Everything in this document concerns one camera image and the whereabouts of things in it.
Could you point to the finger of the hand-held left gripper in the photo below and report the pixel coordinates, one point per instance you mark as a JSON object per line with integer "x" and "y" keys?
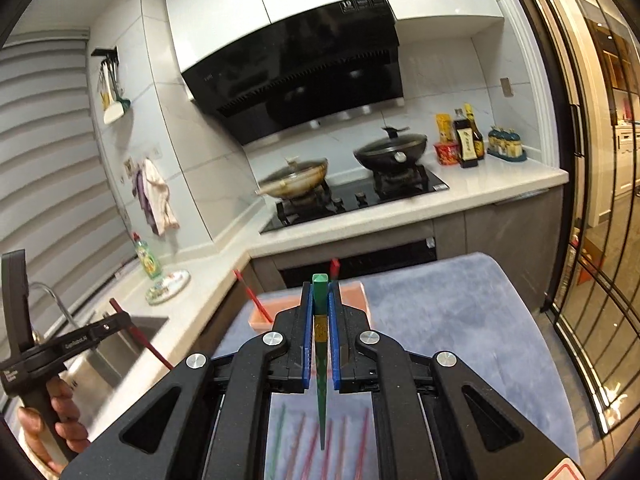
{"x": 115, "y": 321}

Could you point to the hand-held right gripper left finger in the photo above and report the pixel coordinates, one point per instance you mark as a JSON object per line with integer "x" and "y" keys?
{"x": 308, "y": 340}

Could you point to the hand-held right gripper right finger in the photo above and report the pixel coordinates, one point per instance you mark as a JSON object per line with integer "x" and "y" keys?
{"x": 334, "y": 340}

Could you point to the red chopstick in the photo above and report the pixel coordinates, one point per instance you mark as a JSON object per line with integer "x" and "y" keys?
{"x": 335, "y": 267}
{"x": 145, "y": 342}
{"x": 252, "y": 297}

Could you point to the pink plastic tray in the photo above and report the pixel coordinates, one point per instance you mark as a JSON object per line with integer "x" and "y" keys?
{"x": 287, "y": 307}

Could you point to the green chopstick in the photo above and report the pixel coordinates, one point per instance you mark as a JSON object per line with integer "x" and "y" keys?
{"x": 320, "y": 410}

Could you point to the person's left hand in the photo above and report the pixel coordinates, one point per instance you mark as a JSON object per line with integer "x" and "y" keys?
{"x": 70, "y": 410}

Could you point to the steel sink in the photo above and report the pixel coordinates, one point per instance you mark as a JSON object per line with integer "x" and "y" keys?
{"x": 115, "y": 355}

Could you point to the floral plate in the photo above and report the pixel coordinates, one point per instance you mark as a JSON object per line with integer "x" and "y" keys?
{"x": 167, "y": 286}

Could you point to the chrome faucet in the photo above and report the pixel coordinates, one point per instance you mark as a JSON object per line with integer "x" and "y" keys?
{"x": 52, "y": 292}

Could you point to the green dish soap bottle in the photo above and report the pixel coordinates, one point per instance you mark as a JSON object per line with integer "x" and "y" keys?
{"x": 148, "y": 260}

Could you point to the black built-in appliance panel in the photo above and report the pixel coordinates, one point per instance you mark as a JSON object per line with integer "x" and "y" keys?
{"x": 380, "y": 260}

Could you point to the row of coloured chopsticks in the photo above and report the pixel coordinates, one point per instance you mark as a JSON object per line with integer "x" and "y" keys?
{"x": 300, "y": 440}

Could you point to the blue-grey plush mat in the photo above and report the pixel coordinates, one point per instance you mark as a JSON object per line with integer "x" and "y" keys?
{"x": 450, "y": 335}

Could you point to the purple hanging cloth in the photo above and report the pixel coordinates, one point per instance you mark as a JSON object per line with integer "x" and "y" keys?
{"x": 140, "y": 195}

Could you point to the pink hanging towel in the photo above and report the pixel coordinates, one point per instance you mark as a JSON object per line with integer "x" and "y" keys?
{"x": 162, "y": 200}

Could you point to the black gas stove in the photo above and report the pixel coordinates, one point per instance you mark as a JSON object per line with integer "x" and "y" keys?
{"x": 350, "y": 205}

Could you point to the brown wok with glass lid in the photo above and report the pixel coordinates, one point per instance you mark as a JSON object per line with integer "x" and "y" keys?
{"x": 295, "y": 177}

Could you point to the white window blind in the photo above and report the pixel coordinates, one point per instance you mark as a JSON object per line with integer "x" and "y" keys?
{"x": 50, "y": 160}

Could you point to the black wok with lid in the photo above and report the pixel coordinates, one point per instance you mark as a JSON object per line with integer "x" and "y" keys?
{"x": 390, "y": 152}

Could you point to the grey base cabinet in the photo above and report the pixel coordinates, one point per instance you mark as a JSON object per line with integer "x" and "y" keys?
{"x": 500, "y": 230}

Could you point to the white hanging utensil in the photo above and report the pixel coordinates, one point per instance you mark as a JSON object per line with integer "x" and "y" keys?
{"x": 113, "y": 112}

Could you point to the red instant noodle cup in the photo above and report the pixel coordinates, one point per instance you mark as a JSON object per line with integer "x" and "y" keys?
{"x": 444, "y": 154}

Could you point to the large dark sauce bottle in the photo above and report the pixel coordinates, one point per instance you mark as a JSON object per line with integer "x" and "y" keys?
{"x": 465, "y": 145}

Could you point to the yellow food packet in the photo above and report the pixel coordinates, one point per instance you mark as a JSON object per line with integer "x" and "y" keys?
{"x": 444, "y": 130}

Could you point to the yellow-capped sauce bottle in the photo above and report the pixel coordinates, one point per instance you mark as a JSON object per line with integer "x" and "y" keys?
{"x": 477, "y": 142}

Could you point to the blue spice jar set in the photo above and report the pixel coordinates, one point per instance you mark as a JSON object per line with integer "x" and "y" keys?
{"x": 506, "y": 146}

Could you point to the black range hood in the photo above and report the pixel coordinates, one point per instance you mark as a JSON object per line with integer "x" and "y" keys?
{"x": 300, "y": 75}

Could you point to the glass sliding door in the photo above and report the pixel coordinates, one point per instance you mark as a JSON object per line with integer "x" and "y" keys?
{"x": 590, "y": 260}

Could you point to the black wall hook rack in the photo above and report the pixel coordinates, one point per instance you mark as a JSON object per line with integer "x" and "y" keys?
{"x": 105, "y": 52}

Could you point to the white wall cabinet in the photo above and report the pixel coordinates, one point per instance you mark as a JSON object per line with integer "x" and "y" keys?
{"x": 210, "y": 10}

